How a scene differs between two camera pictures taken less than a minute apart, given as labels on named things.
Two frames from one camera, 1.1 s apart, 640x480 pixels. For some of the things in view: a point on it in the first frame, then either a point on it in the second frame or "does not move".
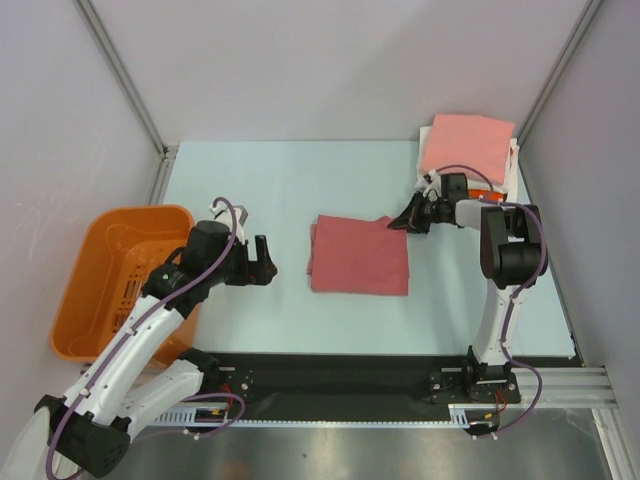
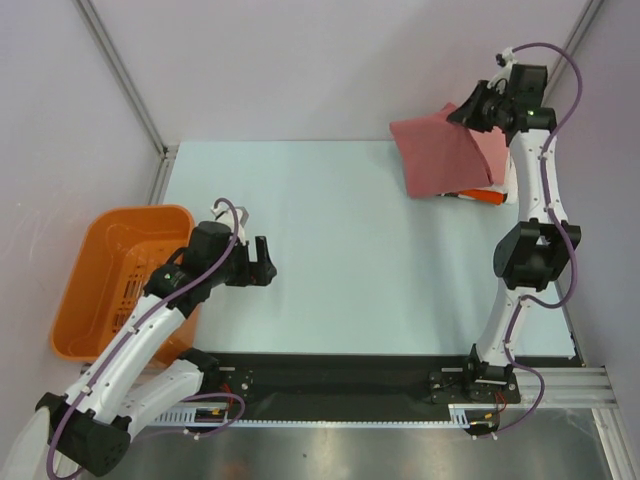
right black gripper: x=408 y=221 to x=468 y=115
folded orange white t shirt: x=495 y=194 does not move
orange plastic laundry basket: x=107 y=271 does not move
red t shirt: x=362 y=256 to x=439 y=157
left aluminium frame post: x=125 y=76 does not move
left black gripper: x=255 y=272 does not move
